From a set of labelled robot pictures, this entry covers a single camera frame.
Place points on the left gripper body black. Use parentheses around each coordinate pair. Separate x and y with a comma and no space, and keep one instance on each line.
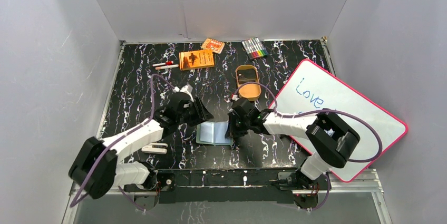
(200,111)

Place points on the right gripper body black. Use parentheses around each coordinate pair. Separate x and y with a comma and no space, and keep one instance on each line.
(245,121)

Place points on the white marker pen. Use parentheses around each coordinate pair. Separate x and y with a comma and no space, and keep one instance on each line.
(167,67)

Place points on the red capped marker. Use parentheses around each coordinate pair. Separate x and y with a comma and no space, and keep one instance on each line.
(163,64)

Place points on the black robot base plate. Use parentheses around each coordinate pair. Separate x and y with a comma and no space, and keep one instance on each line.
(227,184)

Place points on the small orange card pack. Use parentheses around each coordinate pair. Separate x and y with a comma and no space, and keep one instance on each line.
(215,46)

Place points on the aluminium frame rail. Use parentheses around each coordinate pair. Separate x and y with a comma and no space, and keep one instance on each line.
(359,201)

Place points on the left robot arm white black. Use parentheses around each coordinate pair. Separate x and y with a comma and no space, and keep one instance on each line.
(99,166)

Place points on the white whiteboard eraser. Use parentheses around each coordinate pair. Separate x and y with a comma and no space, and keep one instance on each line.
(155,148)

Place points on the orange book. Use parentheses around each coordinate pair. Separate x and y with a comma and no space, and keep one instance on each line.
(196,60)

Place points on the tan oval tray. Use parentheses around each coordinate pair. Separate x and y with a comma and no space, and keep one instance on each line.
(250,91)

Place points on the pink framed whiteboard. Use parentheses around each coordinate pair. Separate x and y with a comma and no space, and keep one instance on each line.
(310,87)

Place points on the coloured marker set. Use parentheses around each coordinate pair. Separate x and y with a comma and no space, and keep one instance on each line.
(254,48)

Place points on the black cards in tray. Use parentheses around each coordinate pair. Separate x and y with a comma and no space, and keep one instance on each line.
(247,75)

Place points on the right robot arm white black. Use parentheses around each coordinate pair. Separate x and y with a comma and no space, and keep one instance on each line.
(333,139)

